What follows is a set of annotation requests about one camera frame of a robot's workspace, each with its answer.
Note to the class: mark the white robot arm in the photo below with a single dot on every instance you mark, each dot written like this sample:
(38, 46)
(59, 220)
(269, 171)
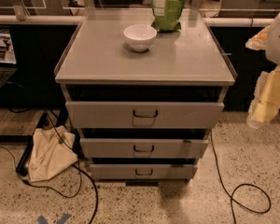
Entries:
(267, 39)

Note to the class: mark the grey bottom drawer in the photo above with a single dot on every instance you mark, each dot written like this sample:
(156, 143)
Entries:
(142, 171)

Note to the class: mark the white horizontal rail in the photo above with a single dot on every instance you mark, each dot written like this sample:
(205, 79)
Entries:
(75, 20)

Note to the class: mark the white ceramic bowl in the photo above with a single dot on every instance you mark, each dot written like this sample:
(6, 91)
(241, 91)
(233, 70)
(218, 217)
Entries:
(140, 37)

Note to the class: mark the cream cloth tote bag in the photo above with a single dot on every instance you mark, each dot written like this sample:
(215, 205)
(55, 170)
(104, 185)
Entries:
(51, 154)

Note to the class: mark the grey top drawer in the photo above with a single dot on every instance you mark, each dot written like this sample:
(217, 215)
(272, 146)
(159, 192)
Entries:
(159, 115)

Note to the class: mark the green snack bag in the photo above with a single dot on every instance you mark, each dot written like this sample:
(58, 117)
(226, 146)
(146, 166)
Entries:
(167, 14)

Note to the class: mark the grey drawer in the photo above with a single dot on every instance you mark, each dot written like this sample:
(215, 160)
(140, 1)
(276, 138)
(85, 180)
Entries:
(143, 148)
(159, 115)
(142, 171)

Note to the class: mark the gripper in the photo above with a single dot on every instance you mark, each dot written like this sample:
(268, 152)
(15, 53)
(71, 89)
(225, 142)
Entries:
(279, 43)

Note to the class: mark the grey drawer cabinet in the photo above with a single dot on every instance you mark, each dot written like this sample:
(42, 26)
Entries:
(185, 66)

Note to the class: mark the open laptop computer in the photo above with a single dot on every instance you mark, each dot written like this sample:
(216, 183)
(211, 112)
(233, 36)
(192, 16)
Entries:
(8, 62)

